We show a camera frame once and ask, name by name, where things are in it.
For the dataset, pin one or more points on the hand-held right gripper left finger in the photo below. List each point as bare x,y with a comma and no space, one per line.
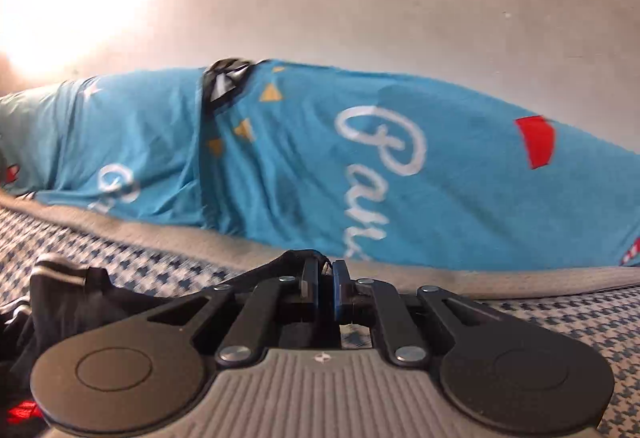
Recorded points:
311,293

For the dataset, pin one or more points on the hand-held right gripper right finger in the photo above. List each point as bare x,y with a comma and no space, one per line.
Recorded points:
341,293

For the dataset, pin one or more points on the black t-shirt with red print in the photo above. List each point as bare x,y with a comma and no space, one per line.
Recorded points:
100,298

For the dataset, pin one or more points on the blue patterned bed sheet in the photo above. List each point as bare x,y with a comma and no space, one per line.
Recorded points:
300,167

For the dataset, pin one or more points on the blue houndstooth bed mat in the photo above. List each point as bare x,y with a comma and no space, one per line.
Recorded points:
550,313

